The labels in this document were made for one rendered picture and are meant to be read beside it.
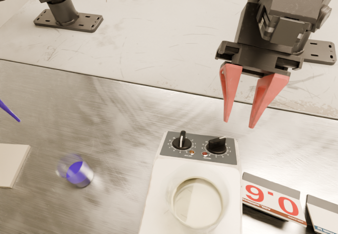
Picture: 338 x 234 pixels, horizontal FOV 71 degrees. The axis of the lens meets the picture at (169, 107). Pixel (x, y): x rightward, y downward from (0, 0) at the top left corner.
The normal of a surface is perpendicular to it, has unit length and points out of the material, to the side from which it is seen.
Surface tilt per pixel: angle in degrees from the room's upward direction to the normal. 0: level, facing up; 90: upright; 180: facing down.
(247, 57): 36
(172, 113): 0
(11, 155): 0
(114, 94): 0
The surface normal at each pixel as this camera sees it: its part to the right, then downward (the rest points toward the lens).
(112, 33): -0.07, -0.57
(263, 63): -0.07, 0.03
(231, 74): -0.15, 0.38
